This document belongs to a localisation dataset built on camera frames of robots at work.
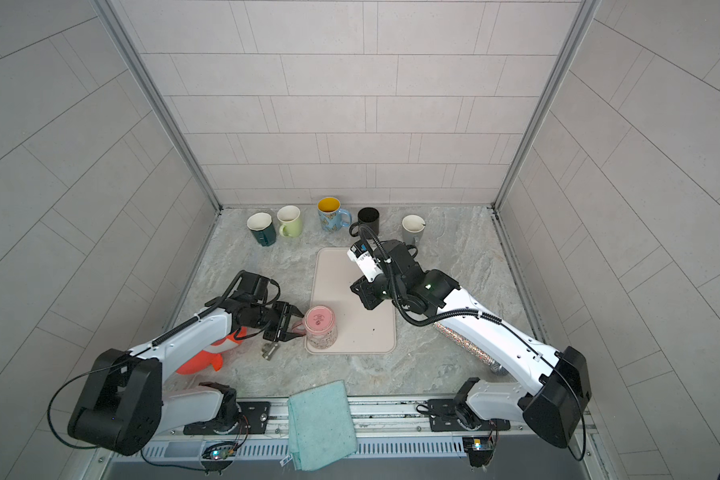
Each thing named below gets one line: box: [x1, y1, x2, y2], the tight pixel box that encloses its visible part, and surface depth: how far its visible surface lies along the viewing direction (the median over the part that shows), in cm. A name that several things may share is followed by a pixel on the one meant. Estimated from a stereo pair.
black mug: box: [348, 207, 380, 237], surface depth 105 cm
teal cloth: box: [288, 380, 358, 471], surface depth 71 cm
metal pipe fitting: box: [262, 342, 280, 361], surface depth 82 cm
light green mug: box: [277, 205, 302, 237], surface depth 104 cm
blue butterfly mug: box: [317, 196, 352, 232], surface depth 107 cm
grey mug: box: [401, 214, 426, 245], surface depth 101 cm
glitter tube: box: [433, 322, 508, 376], surface depth 81 cm
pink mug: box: [292, 305, 338, 350], surface depth 77 cm
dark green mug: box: [246, 212, 276, 247], surface depth 101 cm
